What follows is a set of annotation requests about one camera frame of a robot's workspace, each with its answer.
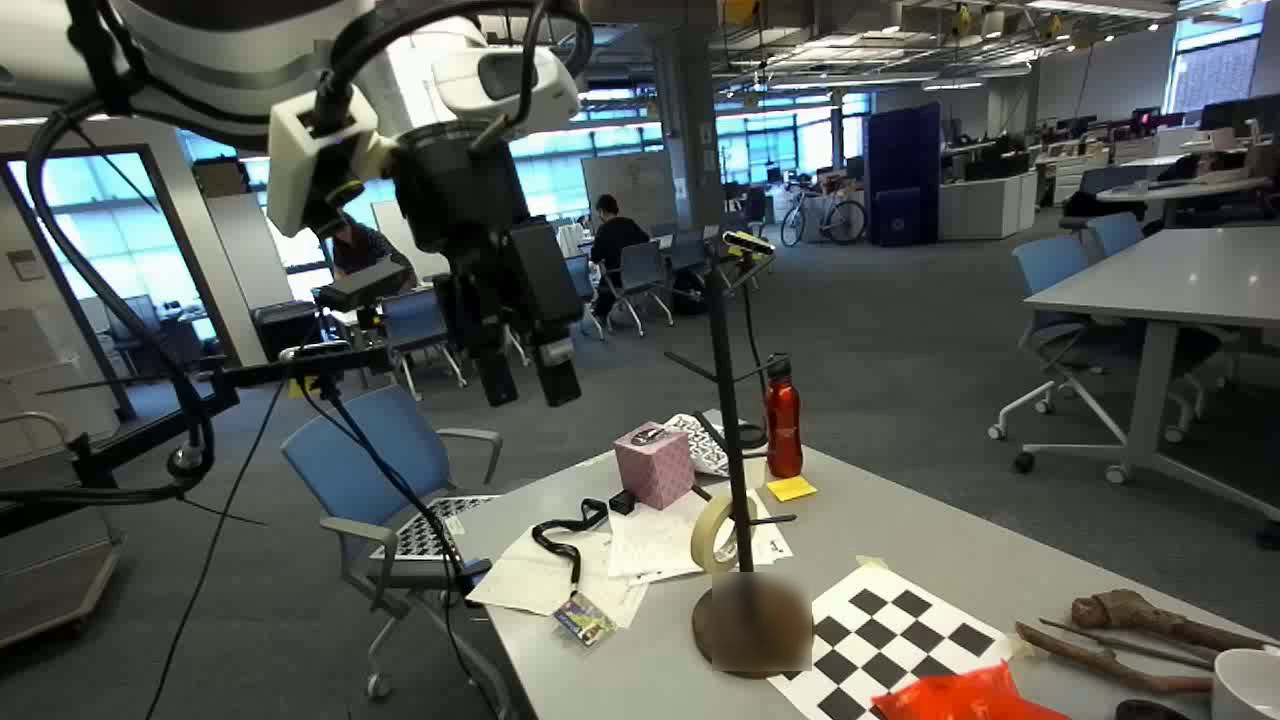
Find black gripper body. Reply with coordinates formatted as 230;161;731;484
387;122;538;318

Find beige masking tape roll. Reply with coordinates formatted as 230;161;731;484
686;492;759;582

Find seated person in black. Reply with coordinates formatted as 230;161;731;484
585;193;655;328

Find long-haired person in dark top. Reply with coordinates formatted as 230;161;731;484
314;214;419;287

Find blue office chair with armrests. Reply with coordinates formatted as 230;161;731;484
275;380;511;709

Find checker pattern board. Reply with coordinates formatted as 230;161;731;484
368;490;500;583

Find pink tissue box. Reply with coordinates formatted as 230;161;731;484
611;420;698;512

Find tag marker sheet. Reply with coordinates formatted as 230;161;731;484
659;408;741;484

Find white paper sheets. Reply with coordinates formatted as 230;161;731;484
464;484;801;634

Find red water bottle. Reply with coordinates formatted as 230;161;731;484
759;349;808;484

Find bicycle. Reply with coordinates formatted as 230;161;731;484
775;178;871;251

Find yellow sticky note pad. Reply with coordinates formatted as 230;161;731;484
762;473;819;510

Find wooden stand with black pole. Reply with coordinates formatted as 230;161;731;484
665;249;819;679

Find dark blue cabinet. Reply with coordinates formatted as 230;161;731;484
865;101;945;251

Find black white checkerboard sheet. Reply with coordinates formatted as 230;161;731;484
766;555;1018;720

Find blue swivel chair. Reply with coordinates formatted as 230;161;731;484
983;227;1141;480

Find orange plastic bag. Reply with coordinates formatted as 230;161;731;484
866;661;1072;720

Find grey office table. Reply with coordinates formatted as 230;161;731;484
1018;219;1280;527

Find thin brown wooden stick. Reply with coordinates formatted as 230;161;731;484
1012;618;1215;701

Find thick brown wooden stick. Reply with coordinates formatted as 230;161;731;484
1067;583;1273;658

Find white cup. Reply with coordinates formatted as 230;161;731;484
1208;645;1280;720

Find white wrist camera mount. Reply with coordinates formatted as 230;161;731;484
265;86;398;241

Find camera on black gooseneck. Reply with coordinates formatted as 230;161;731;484
714;223;778;452

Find black lanyard with badge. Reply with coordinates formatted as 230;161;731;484
527;496;621;653

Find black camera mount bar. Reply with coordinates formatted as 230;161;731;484
0;331;403;536

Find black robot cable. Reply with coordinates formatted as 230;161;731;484
19;0;220;496

